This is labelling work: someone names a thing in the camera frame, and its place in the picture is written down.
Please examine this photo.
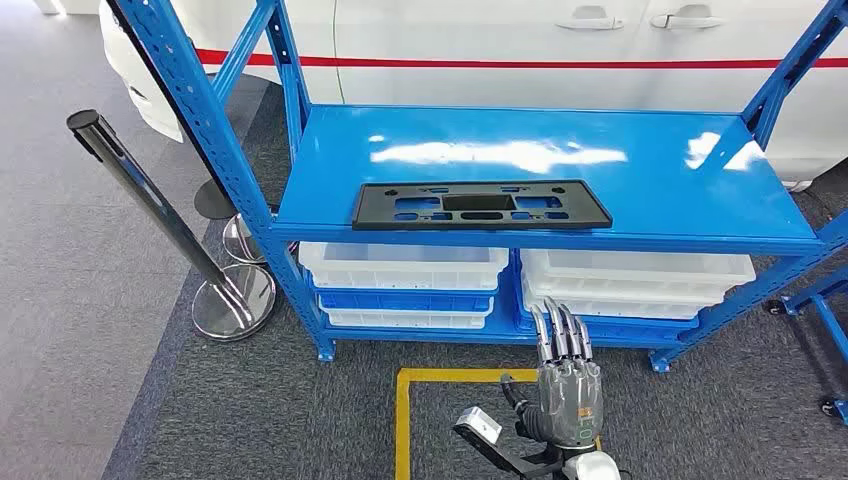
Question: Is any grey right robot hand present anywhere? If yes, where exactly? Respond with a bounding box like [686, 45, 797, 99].
[498, 296, 605, 453]

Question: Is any black plastic plate holder part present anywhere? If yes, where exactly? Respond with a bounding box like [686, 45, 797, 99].
[351, 178, 614, 232]

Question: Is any white plastic bin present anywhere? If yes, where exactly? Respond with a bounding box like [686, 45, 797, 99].
[519, 248, 757, 289]
[317, 294, 495, 331]
[521, 274, 730, 321]
[298, 241, 510, 293]

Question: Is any blue metal shelf rack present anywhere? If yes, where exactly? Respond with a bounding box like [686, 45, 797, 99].
[109, 0, 848, 374]

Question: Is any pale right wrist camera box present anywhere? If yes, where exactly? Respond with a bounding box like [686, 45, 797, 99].
[452, 405, 564, 480]

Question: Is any blue cart frame with casters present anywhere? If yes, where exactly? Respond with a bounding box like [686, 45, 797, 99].
[765, 261, 848, 425]

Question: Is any white car with red stripe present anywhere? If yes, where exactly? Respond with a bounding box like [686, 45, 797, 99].
[97, 0, 848, 193]

